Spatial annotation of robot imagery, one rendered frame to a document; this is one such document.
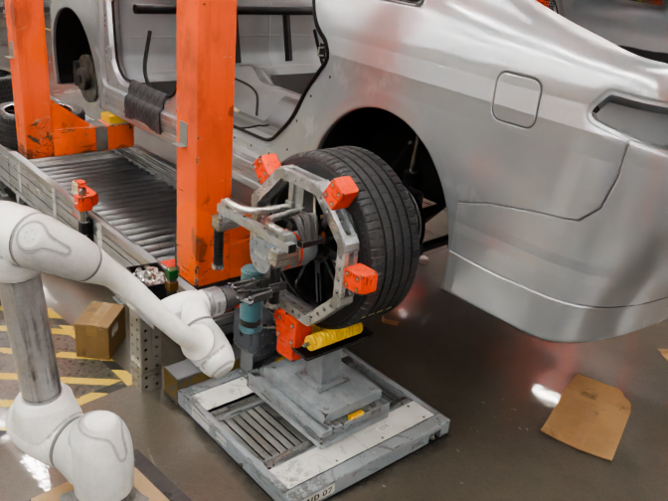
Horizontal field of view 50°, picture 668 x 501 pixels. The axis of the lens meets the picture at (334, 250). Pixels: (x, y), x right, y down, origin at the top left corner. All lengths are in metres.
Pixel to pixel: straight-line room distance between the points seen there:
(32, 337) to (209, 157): 1.14
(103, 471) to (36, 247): 0.65
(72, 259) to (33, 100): 2.91
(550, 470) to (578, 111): 1.53
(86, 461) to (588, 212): 1.54
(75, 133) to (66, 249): 3.03
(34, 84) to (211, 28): 2.02
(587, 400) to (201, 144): 2.11
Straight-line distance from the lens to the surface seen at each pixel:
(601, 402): 3.62
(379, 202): 2.40
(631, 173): 2.17
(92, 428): 1.97
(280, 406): 2.94
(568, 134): 2.20
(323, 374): 2.88
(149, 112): 4.22
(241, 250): 3.01
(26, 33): 4.47
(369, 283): 2.33
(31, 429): 2.08
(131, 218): 4.35
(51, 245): 1.66
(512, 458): 3.11
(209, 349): 2.01
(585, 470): 3.17
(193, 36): 2.69
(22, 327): 1.92
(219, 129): 2.78
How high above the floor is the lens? 1.87
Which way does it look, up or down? 24 degrees down
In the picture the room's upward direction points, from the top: 5 degrees clockwise
